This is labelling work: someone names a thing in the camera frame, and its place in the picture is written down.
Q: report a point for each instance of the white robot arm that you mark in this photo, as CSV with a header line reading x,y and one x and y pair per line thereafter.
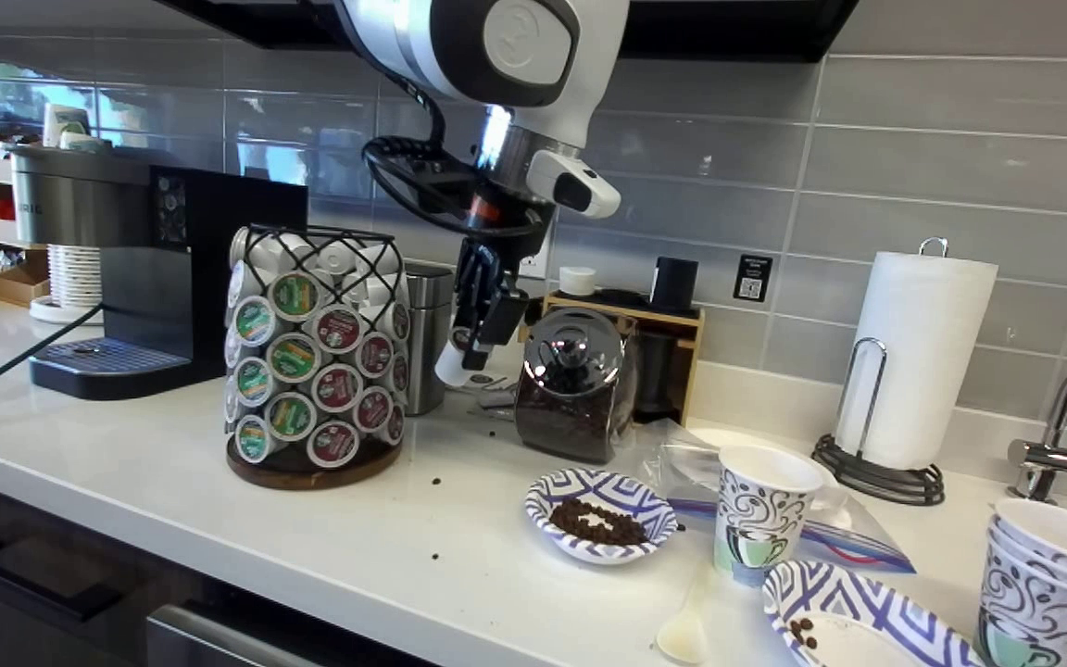
x,y
507,91

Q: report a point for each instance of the black coffee machine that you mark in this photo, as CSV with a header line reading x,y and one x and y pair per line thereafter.
x,y
163,260

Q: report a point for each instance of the glass coffee bean jar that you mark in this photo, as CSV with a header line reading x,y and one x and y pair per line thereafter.
x,y
577,386

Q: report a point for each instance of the blue patterned plate with beans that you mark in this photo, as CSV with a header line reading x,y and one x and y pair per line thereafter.
x,y
599,518

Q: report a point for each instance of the wire k-cup rack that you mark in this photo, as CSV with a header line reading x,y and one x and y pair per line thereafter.
x,y
312,349

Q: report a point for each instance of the stacked patterned paper bowls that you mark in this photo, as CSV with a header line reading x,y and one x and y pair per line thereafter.
x,y
1024,588

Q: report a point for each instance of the paper towel roll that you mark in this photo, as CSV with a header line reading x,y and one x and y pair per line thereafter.
x,y
909,356

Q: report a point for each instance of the steel canister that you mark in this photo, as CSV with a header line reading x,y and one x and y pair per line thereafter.
x,y
428,302

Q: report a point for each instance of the wooden organizer box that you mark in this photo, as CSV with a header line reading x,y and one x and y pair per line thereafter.
x,y
663,343

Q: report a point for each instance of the black paper towel holder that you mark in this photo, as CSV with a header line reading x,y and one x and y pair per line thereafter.
x,y
921,487

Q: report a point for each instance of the clear plastic zip bag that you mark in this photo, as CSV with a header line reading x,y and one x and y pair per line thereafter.
x,y
835,527

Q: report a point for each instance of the patterned paper cup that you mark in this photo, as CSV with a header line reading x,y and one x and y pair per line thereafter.
x,y
761,509

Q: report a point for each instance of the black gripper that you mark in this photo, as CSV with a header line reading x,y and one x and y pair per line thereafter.
x,y
501,233

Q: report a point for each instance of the white plastic spoon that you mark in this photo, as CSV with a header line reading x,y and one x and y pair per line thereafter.
x,y
684,634

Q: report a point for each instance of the chrome faucet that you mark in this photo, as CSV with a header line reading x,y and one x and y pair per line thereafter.
x,y
1046,459

